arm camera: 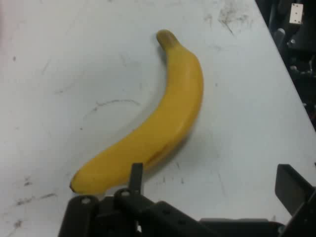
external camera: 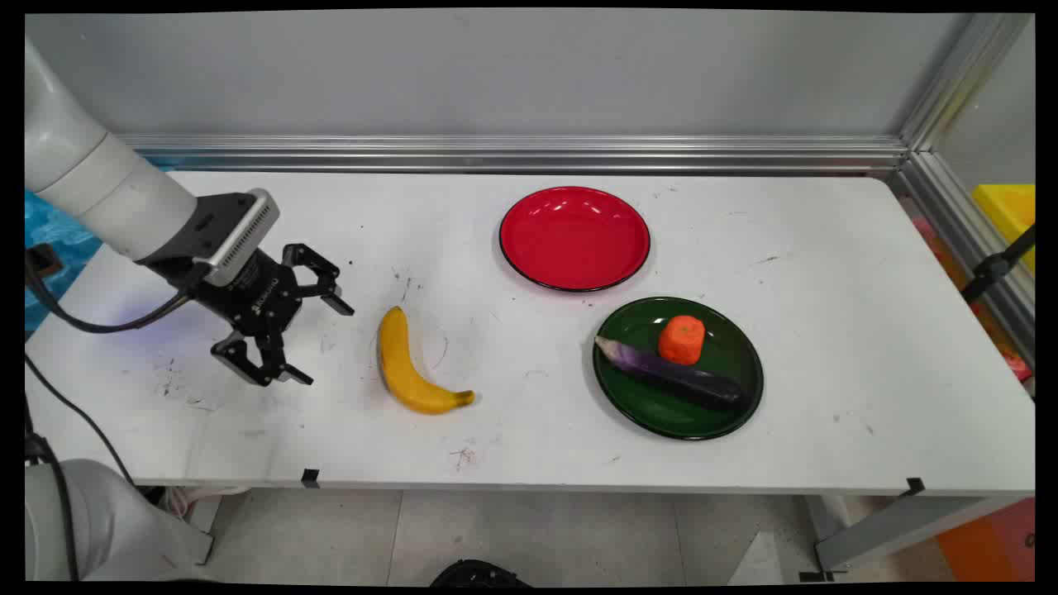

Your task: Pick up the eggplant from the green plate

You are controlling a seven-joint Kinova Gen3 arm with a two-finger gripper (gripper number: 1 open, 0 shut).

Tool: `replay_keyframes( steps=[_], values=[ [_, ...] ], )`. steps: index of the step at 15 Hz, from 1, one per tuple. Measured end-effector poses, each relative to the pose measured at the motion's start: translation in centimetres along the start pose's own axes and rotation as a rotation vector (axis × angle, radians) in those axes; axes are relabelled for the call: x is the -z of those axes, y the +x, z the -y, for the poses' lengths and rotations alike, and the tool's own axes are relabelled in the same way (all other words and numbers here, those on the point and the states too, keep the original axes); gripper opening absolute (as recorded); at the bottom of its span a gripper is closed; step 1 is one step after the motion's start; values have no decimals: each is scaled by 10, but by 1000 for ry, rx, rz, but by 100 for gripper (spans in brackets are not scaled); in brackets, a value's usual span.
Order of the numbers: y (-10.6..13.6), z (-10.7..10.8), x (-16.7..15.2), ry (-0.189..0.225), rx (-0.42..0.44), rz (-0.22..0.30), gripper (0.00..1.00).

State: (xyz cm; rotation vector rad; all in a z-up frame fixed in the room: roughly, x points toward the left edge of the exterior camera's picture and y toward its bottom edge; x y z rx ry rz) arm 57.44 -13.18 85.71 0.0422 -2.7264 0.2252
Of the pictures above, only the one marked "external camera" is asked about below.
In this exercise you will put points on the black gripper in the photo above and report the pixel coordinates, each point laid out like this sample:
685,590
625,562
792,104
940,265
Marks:
252,297

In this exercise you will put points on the purple eggplant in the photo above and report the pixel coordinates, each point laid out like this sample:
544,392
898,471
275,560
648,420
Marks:
678,376

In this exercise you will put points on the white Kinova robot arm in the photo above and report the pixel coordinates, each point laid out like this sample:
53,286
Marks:
99,178

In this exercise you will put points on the yellow banana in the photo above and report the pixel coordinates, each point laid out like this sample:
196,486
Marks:
398,368

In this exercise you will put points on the black tape mark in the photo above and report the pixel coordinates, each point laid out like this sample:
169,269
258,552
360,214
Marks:
310,478
914,486

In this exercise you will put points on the blue plastic sheet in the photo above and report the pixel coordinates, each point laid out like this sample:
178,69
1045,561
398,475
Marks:
54,231

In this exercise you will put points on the red round plate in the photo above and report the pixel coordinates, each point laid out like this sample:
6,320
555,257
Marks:
574,238

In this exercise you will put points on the black round floor object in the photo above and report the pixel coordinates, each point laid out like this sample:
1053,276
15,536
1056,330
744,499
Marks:
479,574

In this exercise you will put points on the dark green round plate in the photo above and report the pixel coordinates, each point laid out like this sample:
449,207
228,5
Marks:
653,405

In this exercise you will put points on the orange mandarin fruit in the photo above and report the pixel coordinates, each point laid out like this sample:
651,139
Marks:
682,339

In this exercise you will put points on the grey table leg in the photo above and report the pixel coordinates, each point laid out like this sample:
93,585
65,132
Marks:
901,529

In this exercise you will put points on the black stand pole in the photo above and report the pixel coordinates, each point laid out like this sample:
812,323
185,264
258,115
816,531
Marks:
996,266

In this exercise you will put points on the yellow plastic box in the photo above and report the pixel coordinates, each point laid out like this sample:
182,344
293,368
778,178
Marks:
1010,211

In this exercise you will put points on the orange box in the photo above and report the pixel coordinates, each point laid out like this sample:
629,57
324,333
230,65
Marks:
992,549

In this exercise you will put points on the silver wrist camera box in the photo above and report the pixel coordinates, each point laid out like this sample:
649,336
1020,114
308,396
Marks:
240,235

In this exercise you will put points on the long horizontal aluminium frame rail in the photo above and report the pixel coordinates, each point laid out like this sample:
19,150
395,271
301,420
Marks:
512,154

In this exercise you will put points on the sloping aluminium frame rail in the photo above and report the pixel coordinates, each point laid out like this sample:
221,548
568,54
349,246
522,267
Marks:
950,215

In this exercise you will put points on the upright aluminium frame post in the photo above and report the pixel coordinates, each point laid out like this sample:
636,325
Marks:
963,78

